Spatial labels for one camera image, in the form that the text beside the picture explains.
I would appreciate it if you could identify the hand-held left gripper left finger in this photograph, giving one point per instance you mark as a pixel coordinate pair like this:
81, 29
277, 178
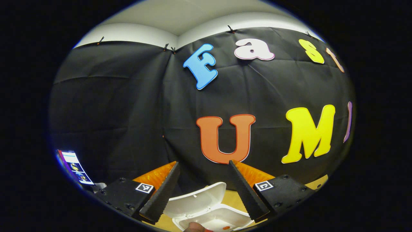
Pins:
162, 193

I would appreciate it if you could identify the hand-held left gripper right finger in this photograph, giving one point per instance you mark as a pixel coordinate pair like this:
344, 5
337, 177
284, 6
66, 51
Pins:
246, 193

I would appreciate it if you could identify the white desktop garbage bin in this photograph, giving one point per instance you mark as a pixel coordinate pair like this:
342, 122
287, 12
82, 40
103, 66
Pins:
196, 201

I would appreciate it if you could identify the wooden desktop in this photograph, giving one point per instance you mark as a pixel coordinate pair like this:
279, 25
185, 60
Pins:
233, 198

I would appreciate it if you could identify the display screen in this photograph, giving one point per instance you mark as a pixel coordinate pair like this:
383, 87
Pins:
75, 167

